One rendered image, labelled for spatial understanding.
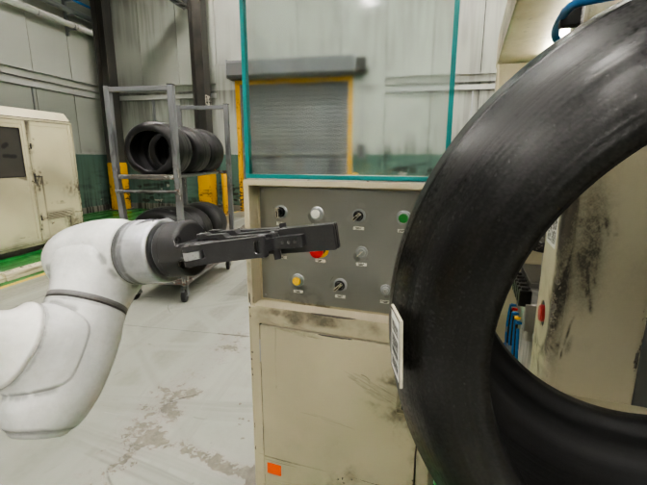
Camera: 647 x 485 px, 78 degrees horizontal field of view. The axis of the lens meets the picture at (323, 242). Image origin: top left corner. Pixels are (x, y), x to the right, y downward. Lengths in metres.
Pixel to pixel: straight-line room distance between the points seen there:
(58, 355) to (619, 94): 0.57
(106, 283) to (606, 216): 0.71
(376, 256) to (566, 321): 0.51
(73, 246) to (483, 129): 0.52
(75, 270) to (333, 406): 0.85
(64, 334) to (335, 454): 0.95
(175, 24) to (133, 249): 10.88
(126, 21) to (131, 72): 1.17
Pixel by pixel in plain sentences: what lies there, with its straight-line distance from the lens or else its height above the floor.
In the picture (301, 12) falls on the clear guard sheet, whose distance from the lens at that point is 1.14.
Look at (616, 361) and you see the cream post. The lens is 0.79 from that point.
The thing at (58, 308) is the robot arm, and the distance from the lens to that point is 0.59.
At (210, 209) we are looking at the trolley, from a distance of 4.61.
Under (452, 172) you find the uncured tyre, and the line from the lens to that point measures 0.33.
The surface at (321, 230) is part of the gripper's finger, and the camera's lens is 0.45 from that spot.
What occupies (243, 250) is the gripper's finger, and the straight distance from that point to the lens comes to 0.46.
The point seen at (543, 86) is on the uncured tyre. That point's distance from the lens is 0.33.
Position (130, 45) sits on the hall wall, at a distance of 11.93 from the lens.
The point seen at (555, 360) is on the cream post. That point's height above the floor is 1.00.
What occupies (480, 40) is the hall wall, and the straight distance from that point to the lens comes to 9.85.
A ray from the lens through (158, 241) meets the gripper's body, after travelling 0.54.
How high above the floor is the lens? 1.33
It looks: 12 degrees down
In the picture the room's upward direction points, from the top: straight up
